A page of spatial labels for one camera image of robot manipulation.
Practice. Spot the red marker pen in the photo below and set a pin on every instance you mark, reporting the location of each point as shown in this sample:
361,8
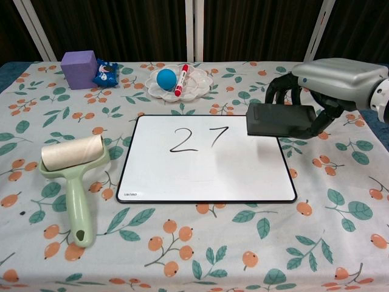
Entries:
181,79

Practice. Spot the floral print tablecloth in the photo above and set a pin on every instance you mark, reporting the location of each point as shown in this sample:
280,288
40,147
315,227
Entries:
194,237

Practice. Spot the green lint roller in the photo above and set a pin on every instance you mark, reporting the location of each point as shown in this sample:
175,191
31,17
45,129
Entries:
73,173

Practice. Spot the white flower-shaped palette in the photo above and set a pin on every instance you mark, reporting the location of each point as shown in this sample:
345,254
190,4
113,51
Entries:
194,88

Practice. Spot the purple foam block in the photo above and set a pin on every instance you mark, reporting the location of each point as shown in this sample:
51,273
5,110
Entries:
79,70

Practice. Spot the blue snack packet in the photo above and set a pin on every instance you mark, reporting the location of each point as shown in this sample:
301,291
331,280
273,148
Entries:
106,74

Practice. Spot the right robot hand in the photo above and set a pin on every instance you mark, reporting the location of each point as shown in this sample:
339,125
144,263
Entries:
337,79

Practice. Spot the dark grey whiteboard eraser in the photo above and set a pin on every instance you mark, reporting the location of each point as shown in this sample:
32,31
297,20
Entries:
278,120

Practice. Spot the blue ball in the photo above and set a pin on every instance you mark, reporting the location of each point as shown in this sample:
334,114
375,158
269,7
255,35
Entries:
166,79

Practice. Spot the white frame post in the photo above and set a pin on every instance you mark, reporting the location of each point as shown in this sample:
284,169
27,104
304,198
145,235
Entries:
318,30
194,30
35,30

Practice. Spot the white dry-erase board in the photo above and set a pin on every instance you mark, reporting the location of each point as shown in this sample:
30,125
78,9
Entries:
209,170

